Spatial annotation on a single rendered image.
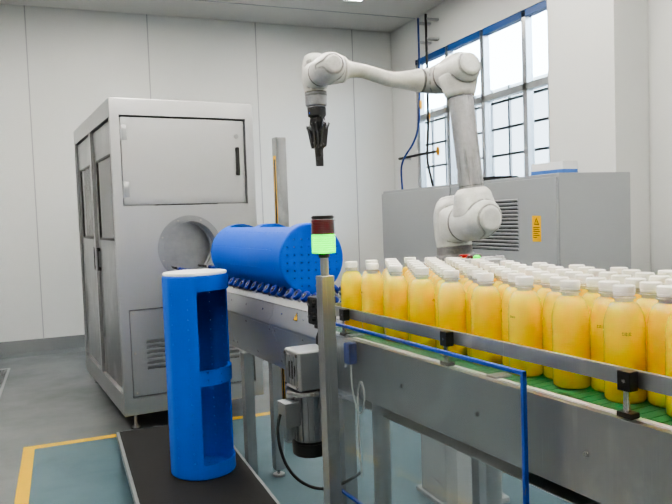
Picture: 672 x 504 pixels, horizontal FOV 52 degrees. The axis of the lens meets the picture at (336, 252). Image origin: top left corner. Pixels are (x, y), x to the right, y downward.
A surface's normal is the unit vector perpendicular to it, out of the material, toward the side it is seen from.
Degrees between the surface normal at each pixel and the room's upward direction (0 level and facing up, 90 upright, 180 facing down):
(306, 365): 90
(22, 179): 90
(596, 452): 90
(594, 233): 90
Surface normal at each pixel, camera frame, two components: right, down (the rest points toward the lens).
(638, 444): -0.88, 0.06
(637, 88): 0.37, 0.04
